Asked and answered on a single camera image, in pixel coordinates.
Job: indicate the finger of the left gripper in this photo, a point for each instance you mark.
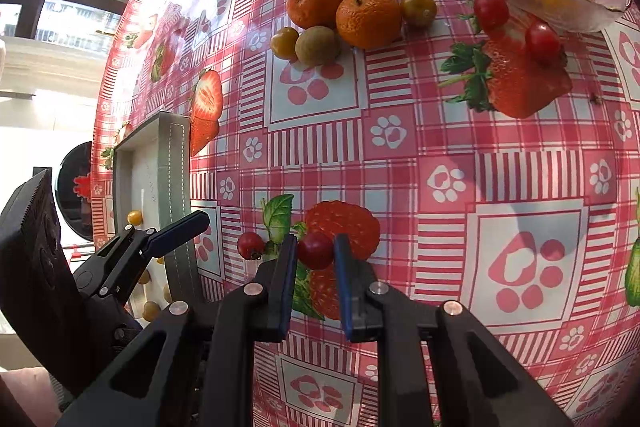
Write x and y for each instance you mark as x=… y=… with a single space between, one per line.
x=177 y=234

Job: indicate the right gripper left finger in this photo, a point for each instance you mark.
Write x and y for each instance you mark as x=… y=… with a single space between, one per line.
x=277 y=277

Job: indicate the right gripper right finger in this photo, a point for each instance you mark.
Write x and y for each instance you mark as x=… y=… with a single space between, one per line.
x=361 y=321

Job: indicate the yellow cherry tomato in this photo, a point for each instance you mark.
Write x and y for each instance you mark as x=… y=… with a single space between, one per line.
x=418 y=13
x=135 y=217
x=283 y=43

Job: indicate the red cherry tomato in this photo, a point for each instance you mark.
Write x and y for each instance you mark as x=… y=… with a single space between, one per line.
x=543 y=44
x=491 y=14
x=315 y=251
x=250 y=246

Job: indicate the brown longan fruit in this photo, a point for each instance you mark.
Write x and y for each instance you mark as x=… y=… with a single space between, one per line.
x=145 y=278

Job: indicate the grey rectangular tray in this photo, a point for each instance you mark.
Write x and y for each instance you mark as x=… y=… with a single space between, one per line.
x=151 y=173

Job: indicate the strawberry pattern tablecloth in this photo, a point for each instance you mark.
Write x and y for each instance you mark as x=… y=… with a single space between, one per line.
x=528 y=222

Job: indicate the green brown longan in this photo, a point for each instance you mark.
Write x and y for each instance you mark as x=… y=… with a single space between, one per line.
x=317 y=46

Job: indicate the large orange mandarin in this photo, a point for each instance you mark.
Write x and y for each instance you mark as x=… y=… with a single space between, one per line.
x=369 y=24

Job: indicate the red cherry tomato by bowl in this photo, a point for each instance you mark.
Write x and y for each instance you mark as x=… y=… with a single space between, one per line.
x=543 y=44
x=491 y=14

